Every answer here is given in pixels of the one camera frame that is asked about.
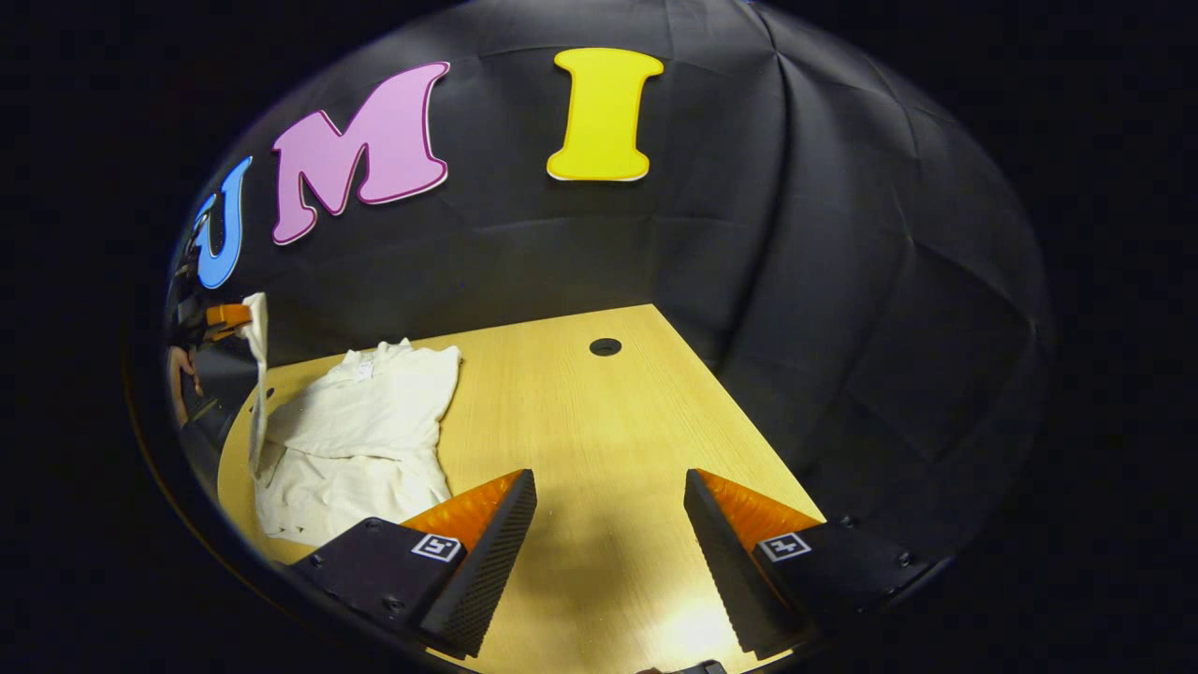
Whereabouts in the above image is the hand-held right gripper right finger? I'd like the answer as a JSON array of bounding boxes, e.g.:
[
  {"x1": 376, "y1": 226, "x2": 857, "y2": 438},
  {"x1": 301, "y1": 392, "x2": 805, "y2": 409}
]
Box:
[{"x1": 683, "y1": 468, "x2": 937, "y2": 656}]

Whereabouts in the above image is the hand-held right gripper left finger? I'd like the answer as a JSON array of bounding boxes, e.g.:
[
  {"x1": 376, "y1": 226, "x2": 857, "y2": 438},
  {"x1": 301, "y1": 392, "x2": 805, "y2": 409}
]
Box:
[{"x1": 281, "y1": 468, "x2": 539, "y2": 659}]

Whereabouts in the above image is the white sweatshirt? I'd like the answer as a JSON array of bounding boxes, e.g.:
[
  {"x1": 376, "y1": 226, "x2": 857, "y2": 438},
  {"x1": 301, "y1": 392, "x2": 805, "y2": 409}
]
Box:
[{"x1": 241, "y1": 292, "x2": 462, "y2": 549}]

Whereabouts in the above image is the black backdrop cloth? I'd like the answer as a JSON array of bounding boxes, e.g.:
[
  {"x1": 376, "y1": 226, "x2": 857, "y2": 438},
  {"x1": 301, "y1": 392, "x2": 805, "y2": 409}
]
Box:
[{"x1": 168, "y1": 0, "x2": 1054, "y2": 563}]

